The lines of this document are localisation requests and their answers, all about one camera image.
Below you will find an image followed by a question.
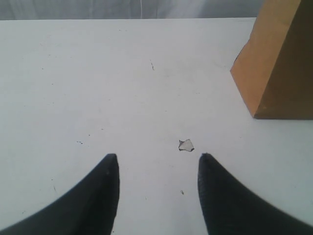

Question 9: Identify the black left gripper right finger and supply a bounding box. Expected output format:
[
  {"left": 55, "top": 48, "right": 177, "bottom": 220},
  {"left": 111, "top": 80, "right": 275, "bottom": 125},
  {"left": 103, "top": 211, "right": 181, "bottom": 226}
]
[{"left": 198, "top": 153, "right": 313, "bottom": 235}]

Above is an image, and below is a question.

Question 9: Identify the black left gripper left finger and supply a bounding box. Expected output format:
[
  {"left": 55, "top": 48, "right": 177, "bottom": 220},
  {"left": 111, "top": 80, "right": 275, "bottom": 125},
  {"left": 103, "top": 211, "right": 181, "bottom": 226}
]
[{"left": 0, "top": 153, "right": 120, "bottom": 235}]

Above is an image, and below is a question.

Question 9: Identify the brown paper shopping bag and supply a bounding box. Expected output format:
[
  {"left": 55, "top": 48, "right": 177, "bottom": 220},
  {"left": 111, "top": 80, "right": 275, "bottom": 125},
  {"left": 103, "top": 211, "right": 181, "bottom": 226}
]
[{"left": 230, "top": 0, "right": 313, "bottom": 120}]

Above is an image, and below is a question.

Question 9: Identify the small torn paper scrap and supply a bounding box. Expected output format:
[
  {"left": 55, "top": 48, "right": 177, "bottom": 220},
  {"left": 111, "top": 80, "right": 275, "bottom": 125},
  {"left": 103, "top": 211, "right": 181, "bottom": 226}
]
[{"left": 178, "top": 139, "right": 195, "bottom": 152}]

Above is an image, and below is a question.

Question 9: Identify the white curtain backdrop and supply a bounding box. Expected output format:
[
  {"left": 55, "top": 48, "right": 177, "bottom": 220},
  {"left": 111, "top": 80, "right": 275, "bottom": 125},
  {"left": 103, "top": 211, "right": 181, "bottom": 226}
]
[{"left": 0, "top": 0, "right": 263, "bottom": 20}]

